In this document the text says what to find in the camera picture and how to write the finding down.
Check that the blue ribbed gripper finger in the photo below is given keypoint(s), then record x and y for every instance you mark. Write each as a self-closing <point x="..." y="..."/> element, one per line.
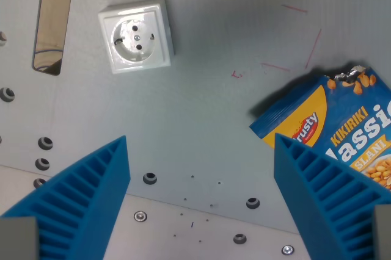
<point x="76" y="199"/>
<point x="333" y="199"/>

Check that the silver flat head screw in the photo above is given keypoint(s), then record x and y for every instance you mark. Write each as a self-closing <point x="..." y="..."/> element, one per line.
<point x="140" y="216"/>
<point x="287" y="250"/>

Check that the blue peanut snack bag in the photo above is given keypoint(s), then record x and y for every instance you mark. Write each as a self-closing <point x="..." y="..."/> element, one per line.
<point x="345" y="116"/>

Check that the white wall power socket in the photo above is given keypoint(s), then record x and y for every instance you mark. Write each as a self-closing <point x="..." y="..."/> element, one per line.
<point x="136" y="36"/>

